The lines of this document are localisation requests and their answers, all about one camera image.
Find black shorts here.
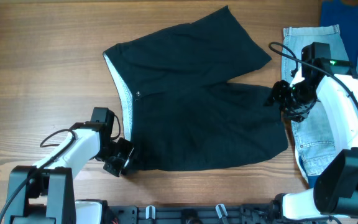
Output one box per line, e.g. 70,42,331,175
103,7,288,171

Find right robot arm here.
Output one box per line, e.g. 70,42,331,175
265,42,358,223

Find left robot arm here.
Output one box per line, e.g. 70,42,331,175
0,107,134,223

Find light blue denim shorts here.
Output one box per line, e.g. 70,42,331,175
283,24,358,179

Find dark blue garment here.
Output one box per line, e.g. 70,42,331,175
285,1,358,187

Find right black cable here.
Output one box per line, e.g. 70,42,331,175
267,41,358,224

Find black cable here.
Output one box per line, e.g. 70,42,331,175
267,41,358,224
0,114,122,224

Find left black cable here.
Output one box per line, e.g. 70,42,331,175
0,114,122,224

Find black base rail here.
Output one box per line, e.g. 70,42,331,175
110,204,276,224

